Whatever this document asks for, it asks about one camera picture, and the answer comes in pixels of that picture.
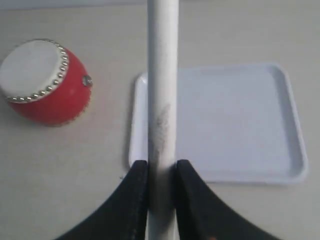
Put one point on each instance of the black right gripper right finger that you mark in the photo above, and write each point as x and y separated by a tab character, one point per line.
202	215

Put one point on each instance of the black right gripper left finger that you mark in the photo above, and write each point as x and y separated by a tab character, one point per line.
123	216

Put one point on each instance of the white rectangular tray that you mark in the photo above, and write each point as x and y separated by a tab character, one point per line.
240	124

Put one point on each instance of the white drumstick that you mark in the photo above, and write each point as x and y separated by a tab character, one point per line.
162	67

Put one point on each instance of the small red drum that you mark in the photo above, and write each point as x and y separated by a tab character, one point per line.
45	82

